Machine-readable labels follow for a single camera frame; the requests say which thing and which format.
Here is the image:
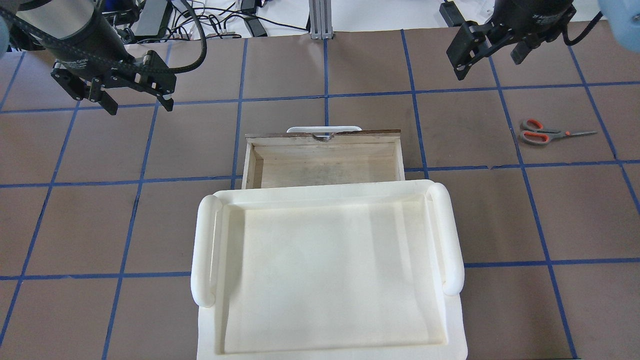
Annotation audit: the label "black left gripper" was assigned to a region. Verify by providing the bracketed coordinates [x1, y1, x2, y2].
[50, 50, 177, 116]

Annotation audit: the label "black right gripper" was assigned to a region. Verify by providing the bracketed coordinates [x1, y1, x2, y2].
[446, 14, 574, 81]

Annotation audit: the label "grey orange scissors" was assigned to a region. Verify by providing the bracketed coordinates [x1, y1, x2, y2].
[519, 118, 598, 146]

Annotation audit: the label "light wooden drawer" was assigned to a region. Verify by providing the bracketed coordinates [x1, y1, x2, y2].
[241, 126, 406, 189]

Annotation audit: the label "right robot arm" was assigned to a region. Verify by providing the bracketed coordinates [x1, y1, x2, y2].
[439, 0, 640, 81]

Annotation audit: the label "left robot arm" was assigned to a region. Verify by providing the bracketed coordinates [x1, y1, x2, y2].
[1, 0, 177, 116]

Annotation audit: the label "black power adapter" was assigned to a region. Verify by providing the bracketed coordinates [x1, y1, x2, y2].
[439, 0, 466, 28]

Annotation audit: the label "white plastic tray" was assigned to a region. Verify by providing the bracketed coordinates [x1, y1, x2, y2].
[190, 179, 468, 360]

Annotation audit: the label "aluminium frame post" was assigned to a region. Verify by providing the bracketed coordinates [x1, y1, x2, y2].
[308, 0, 335, 40]

